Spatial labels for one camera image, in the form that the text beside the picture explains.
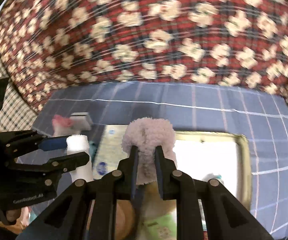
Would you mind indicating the person's left hand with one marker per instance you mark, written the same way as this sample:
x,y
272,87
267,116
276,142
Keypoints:
x,y
13,215

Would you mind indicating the lilac fluffy cloth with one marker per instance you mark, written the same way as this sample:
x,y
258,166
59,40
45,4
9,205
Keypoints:
x,y
146,135

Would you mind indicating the yellow patterned tissue pack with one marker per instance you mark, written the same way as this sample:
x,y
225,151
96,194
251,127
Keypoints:
x,y
109,152

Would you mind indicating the round gold tin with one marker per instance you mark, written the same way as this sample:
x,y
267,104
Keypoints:
x,y
125,217

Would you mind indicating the pink-trimmed white towel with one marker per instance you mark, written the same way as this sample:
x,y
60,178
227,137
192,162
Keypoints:
x,y
78,143
61,123

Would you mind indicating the white foam liner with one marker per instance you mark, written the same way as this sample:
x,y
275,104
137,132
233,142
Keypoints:
x,y
208,160

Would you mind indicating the red plaid bear-print blanket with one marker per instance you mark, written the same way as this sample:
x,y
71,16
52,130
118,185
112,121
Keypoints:
x,y
144,30

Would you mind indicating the white sponge with black stripe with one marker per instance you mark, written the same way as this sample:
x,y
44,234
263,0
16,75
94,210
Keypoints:
x,y
82,121

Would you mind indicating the teal cloth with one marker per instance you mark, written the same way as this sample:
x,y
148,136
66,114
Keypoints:
x,y
92,148

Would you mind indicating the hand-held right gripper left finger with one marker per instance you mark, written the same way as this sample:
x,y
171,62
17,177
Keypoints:
x,y
134,180

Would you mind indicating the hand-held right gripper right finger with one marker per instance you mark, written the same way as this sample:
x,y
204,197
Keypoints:
x,y
160,180

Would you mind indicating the green and white checked cloth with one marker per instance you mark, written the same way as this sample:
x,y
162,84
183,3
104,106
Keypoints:
x,y
19,105

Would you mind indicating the blue checked sheet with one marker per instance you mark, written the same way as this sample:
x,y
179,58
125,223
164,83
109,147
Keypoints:
x,y
271,142

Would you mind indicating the green tissue pack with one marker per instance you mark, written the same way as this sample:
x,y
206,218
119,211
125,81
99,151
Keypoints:
x,y
163,227

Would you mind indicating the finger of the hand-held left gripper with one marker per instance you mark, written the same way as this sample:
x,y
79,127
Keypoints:
x,y
56,142
79,158

